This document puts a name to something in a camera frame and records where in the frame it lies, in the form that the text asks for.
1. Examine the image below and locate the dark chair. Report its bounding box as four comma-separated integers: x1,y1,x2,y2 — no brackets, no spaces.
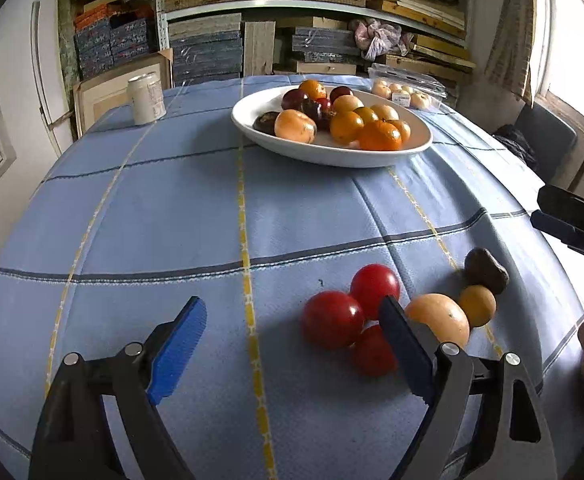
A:
493,104,577,183

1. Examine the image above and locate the small orange kumquat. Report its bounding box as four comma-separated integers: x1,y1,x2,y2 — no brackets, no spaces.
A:
458,285,497,328

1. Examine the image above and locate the yellow orange fruit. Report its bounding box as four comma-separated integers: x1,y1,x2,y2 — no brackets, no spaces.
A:
405,294,470,348

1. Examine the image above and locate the red tomato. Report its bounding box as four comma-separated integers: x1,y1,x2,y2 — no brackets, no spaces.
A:
301,290,365,351
349,263,400,321
350,325,397,377

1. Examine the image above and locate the mandarin at plate front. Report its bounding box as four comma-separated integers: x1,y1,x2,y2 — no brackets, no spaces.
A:
358,120,403,151

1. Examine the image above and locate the mandarin at plate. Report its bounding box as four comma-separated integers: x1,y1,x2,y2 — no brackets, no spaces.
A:
358,120,403,151
298,79,327,101

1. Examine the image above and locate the clear plastic fruit package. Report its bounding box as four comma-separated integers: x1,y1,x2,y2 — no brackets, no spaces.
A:
368,63,447,110

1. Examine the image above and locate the blue checked tablecloth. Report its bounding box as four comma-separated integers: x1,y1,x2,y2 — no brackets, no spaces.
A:
0,77,584,479

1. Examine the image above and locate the white oval plate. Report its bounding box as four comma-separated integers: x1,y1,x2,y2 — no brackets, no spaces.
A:
231,86,433,168

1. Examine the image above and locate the pink plastic bag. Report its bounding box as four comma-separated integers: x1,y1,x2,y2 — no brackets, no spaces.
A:
348,18,414,62

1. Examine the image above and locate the mandarin at plate back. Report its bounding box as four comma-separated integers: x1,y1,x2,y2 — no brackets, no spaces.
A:
298,79,327,101

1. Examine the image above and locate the pale orange persimmon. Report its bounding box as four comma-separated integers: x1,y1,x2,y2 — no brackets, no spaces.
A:
275,110,317,144

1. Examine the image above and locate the dark red plum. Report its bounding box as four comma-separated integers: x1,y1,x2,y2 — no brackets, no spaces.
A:
281,88,309,110

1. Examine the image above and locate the large dark water chestnut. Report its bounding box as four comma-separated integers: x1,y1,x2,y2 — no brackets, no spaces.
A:
253,112,280,136

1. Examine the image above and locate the framed picture leaning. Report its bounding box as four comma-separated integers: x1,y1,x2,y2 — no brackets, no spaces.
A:
72,48,173,138

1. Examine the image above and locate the white beverage can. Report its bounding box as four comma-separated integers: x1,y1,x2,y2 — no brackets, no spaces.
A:
127,72,166,126

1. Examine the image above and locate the metal shelf with boxes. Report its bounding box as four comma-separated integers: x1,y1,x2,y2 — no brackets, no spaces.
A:
58,0,474,88

